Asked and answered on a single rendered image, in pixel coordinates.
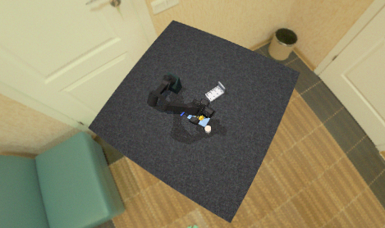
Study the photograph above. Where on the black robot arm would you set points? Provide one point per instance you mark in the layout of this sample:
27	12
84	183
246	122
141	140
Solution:
196	108

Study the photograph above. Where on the white paper cup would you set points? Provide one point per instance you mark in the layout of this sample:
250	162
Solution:
207	129

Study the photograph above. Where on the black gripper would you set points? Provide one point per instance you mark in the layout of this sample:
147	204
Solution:
196	120

